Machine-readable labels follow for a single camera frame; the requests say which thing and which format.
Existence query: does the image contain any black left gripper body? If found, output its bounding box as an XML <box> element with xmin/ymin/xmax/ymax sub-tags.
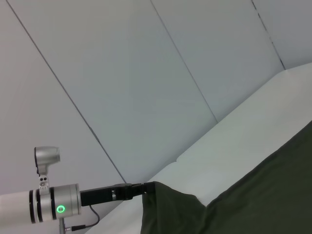
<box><xmin>80</xmin><ymin>184</ymin><xmax>134</xmax><ymax>207</ymax></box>

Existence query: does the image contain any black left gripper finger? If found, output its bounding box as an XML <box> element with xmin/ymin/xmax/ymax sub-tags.
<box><xmin>131</xmin><ymin>181</ymin><xmax>156</xmax><ymax>197</ymax></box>

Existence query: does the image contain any dark green t-shirt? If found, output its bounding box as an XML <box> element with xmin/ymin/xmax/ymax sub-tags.
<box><xmin>140</xmin><ymin>119</ymin><xmax>312</xmax><ymax>234</ymax></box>

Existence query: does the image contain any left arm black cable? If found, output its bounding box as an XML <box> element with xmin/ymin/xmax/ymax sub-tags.
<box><xmin>59</xmin><ymin>204</ymin><xmax>100</xmax><ymax>234</ymax></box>

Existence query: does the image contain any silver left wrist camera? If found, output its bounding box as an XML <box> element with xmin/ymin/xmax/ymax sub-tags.
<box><xmin>34</xmin><ymin>146</ymin><xmax>61</xmax><ymax>191</ymax></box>

